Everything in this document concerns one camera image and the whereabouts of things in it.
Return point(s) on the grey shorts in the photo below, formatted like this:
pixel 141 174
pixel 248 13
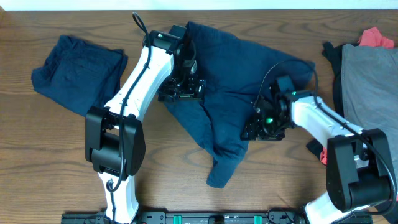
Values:
pixel 369 90

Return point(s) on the dark navy garment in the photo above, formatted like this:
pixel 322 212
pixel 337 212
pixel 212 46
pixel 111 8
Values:
pixel 78 74

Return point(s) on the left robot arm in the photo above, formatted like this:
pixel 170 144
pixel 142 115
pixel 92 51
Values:
pixel 114 137

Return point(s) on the blue denim shorts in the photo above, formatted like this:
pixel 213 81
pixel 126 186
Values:
pixel 236 71

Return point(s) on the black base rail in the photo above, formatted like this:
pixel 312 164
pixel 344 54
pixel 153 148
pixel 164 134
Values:
pixel 272 217

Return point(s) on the black garment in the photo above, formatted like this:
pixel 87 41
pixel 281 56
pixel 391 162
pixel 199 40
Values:
pixel 334 56

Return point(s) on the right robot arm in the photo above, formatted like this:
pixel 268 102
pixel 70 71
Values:
pixel 359 170

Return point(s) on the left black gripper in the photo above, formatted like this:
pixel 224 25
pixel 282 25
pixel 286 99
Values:
pixel 188 93

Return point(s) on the red garment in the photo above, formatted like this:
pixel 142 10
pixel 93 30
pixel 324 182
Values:
pixel 373 38

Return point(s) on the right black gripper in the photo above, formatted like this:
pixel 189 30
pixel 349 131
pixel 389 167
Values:
pixel 255 129

